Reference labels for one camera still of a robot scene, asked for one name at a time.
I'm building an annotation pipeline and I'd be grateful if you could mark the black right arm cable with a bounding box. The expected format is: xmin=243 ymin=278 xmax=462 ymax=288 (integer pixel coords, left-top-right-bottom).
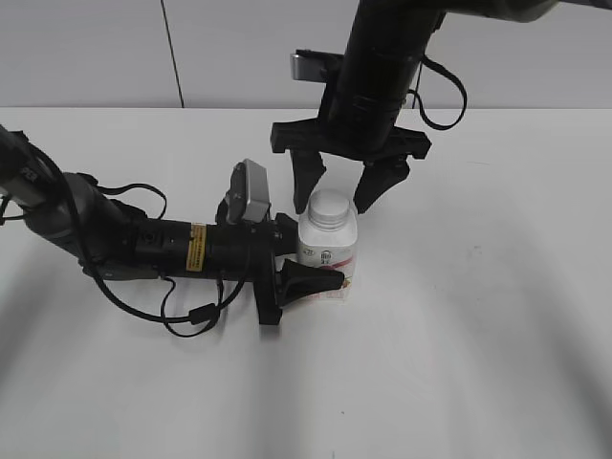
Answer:
xmin=404 ymin=55 xmax=468 ymax=130

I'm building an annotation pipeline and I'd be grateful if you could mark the white ribbed bottle cap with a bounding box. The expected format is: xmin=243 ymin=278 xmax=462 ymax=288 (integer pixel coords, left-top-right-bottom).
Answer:
xmin=307 ymin=189 xmax=351 ymax=230

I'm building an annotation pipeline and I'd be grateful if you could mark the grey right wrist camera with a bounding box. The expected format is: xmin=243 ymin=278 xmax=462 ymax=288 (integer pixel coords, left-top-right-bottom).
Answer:
xmin=290 ymin=49 xmax=343 ymax=83

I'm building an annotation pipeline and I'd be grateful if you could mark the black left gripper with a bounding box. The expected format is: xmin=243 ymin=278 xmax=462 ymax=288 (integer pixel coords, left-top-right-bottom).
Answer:
xmin=208 ymin=203 xmax=345 ymax=326

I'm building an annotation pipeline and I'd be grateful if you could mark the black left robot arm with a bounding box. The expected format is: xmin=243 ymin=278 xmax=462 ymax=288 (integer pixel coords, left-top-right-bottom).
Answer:
xmin=1 ymin=130 xmax=345 ymax=325

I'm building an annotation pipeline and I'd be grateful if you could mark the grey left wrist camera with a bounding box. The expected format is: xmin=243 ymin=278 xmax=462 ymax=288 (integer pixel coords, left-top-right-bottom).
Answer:
xmin=225 ymin=159 xmax=271 ymax=225

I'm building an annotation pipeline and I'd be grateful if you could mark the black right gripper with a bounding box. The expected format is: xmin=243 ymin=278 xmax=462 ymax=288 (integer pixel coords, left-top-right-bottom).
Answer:
xmin=271 ymin=71 xmax=431 ymax=214

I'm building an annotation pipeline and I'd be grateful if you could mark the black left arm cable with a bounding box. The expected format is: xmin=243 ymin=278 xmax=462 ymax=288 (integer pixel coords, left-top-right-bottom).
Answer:
xmin=61 ymin=184 xmax=250 ymax=339

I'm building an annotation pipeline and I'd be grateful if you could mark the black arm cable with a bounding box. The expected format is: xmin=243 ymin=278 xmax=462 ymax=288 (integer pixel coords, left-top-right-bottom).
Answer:
xmin=404 ymin=55 xmax=468 ymax=130
xmin=61 ymin=184 xmax=250 ymax=339

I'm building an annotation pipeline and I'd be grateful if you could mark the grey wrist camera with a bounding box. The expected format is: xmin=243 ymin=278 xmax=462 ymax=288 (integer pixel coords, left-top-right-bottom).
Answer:
xmin=225 ymin=159 xmax=271 ymax=225
xmin=290 ymin=49 xmax=343 ymax=83

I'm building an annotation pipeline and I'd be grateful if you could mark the white yili changqing yogurt bottle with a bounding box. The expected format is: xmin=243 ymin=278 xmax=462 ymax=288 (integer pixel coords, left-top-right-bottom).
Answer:
xmin=297 ymin=208 xmax=358 ymax=300

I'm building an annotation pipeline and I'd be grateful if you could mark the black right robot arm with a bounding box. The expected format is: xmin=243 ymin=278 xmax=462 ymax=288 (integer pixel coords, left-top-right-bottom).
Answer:
xmin=271 ymin=1 xmax=555 ymax=213

